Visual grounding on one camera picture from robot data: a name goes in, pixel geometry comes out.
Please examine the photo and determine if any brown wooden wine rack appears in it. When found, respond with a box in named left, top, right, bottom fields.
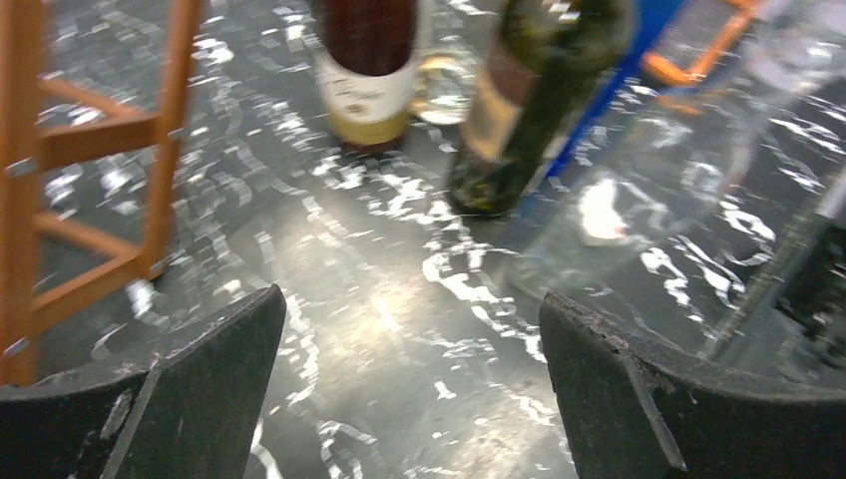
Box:
left=0, top=0, right=203, bottom=388

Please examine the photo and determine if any small white box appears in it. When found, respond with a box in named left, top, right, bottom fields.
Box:
left=578, top=179, right=627, bottom=246

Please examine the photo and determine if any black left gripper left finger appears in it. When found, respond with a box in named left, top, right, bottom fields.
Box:
left=1, top=286, right=286, bottom=478

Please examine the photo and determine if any gold-capped red wine bottle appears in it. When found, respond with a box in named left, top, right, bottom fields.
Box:
left=311, top=0, right=419, bottom=154

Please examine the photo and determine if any blue labelled plastic bottle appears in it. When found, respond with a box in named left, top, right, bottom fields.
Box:
left=547, top=0, right=684, bottom=178

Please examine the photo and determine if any clear glass corked bottle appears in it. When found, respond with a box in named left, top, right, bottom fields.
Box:
left=409, top=1, right=478, bottom=126

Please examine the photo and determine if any orange wooden display shelf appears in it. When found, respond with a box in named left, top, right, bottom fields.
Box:
left=638, top=0, right=761, bottom=87

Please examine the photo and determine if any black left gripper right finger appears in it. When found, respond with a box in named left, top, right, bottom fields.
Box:
left=539, top=292, right=845, bottom=478

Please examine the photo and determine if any silver-capped dark wine bottle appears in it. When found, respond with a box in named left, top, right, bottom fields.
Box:
left=446, top=0, right=638, bottom=217

